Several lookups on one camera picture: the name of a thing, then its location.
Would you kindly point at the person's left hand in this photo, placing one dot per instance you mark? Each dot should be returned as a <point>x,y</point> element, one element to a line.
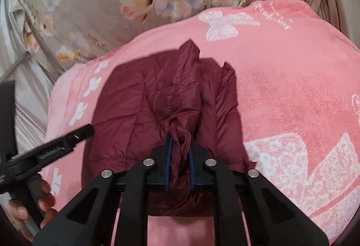
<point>31,206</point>

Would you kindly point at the silver satin curtain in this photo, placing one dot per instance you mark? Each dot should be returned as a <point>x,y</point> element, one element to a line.
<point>33,82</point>

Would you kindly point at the maroon puffer jacket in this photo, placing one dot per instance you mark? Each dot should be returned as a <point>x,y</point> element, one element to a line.
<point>175,93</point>

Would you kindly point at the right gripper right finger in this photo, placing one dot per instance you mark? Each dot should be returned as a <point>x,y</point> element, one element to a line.
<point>247,208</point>

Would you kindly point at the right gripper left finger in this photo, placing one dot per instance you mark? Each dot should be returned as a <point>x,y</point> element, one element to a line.
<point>113,208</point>

